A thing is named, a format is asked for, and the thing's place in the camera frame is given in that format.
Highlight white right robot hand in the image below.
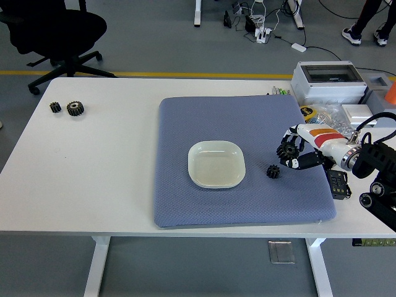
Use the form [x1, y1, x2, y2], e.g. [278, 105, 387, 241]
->
[277, 123, 354, 171]

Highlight large black gear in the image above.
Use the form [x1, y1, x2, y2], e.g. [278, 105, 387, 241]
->
[276, 140, 299, 160]
[66, 100, 86, 118]

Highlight black charger box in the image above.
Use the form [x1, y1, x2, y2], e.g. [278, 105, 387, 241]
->
[244, 14, 257, 33]

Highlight clear bag of parts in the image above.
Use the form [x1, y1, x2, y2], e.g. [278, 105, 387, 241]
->
[306, 103, 356, 137]

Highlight black digital controller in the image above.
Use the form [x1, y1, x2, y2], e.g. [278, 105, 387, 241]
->
[326, 168, 353, 200]

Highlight green and white markers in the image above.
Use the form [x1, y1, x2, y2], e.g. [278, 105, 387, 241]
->
[267, 85, 291, 96]

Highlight grey foam block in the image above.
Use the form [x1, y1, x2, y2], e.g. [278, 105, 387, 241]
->
[360, 69, 396, 129]

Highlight orange cone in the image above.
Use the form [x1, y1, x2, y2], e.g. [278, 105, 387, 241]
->
[383, 82, 396, 106]

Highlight blue-grey quilted mat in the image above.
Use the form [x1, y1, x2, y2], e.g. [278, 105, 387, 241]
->
[153, 95, 337, 230]

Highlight white square dish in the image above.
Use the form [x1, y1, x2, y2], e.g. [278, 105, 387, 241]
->
[187, 140, 246, 189]

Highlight table control panel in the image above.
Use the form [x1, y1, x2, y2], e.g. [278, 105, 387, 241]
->
[352, 238, 396, 248]

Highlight metal floor plate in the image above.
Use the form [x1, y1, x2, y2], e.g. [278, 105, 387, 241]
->
[267, 240, 296, 265]

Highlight white power strip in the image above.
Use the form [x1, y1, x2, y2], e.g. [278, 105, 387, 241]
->
[254, 27, 273, 44]

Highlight white desk leg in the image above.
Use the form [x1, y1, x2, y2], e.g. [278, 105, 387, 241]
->
[194, 0, 203, 28]
[287, 0, 306, 31]

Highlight white table leg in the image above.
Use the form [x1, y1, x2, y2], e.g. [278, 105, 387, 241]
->
[304, 237, 334, 297]
[83, 236, 111, 297]

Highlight black office chair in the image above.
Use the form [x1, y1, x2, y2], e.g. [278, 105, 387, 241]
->
[0, 0, 119, 95]

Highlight white switch panel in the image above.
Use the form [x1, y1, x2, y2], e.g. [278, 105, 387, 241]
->
[342, 104, 379, 126]

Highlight grey electrical enclosure box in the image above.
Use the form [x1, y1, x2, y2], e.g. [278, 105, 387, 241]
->
[290, 61, 369, 105]

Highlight white cable bundle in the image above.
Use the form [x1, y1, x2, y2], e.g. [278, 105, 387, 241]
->
[249, 0, 269, 28]

